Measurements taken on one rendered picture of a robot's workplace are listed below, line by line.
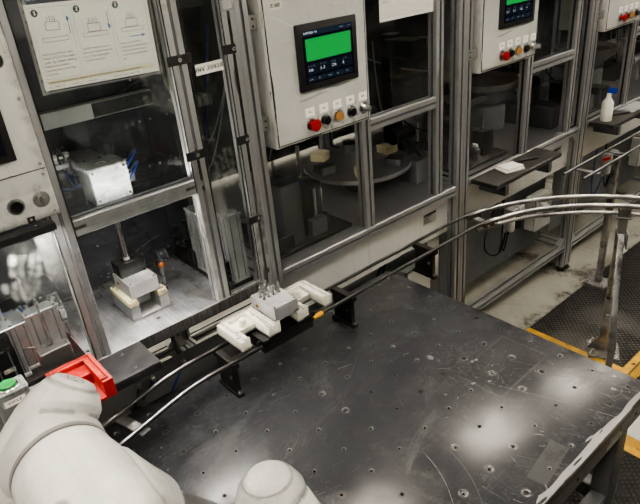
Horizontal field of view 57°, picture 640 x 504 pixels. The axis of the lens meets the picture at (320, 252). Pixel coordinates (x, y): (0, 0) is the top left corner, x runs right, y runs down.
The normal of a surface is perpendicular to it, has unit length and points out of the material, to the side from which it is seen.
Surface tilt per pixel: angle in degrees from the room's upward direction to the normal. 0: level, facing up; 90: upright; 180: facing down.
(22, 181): 90
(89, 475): 8
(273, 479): 7
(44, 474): 23
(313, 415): 0
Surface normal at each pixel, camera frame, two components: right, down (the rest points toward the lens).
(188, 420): -0.08, -0.88
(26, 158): 0.65, 0.30
